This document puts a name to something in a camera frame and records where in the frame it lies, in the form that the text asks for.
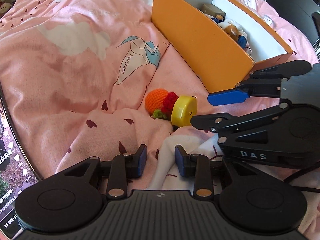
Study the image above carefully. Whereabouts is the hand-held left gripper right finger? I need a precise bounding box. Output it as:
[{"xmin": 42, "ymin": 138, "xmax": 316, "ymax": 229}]
[{"xmin": 174, "ymin": 144, "xmax": 258, "ymax": 201}]

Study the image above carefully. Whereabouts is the orange crochet toy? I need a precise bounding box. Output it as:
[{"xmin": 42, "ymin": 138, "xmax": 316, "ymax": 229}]
[{"xmin": 145, "ymin": 88, "xmax": 178, "ymax": 119}]

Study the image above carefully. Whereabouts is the pink printed blanket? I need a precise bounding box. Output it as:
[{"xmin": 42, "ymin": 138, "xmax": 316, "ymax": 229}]
[{"xmin": 0, "ymin": 0, "xmax": 320, "ymax": 240}]

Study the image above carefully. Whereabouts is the brown plush toy keychain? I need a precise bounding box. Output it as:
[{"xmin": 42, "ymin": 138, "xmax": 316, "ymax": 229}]
[{"xmin": 220, "ymin": 21, "xmax": 253, "ymax": 56}]

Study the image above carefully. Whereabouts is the dark cabinet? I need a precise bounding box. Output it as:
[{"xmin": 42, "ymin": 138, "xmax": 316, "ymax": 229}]
[{"xmin": 239, "ymin": 0, "xmax": 320, "ymax": 64}]

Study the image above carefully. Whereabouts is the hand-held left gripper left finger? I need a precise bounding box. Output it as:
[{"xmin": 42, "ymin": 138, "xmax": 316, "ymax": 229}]
[{"xmin": 54, "ymin": 144, "xmax": 148, "ymax": 200}]

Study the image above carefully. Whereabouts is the small plush bear keychain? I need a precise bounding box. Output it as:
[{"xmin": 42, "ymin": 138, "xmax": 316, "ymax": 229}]
[{"xmin": 211, "ymin": 14, "xmax": 226, "ymax": 25}]

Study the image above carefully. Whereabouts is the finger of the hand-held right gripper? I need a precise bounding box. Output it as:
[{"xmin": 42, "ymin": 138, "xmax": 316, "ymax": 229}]
[
  {"xmin": 207, "ymin": 60, "xmax": 313, "ymax": 106},
  {"xmin": 190, "ymin": 103, "xmax": 288, "ymax": 143}
]

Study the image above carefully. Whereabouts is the small grey box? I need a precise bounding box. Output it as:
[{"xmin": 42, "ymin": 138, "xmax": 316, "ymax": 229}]
[{"xmin": 202, "ymin": 3, "xmax": 226, "ymax": 18}]

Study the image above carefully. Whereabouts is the yellow round case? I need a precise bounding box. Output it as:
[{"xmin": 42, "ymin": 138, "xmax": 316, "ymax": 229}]
[{"xmin": 171, "ymin": 95, "xmax": 198, "ymax": 126}]

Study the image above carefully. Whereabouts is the dark printed poster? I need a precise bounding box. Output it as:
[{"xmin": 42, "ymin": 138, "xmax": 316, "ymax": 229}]
[{"xmin": 0, "ymin": 100, "xmax": 42, "ymax": 240}]

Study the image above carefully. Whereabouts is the orange cardboard box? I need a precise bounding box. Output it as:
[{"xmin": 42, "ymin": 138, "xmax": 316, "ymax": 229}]
[{"xmin": 151, "ymin": 0, "xmax": 294, "ymax": 93}]

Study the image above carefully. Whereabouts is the black cable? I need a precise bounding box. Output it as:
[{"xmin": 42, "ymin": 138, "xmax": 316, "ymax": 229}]
[{"xmin": 282, "ymin": 167, "xmax": 320, "ymax": 193}]

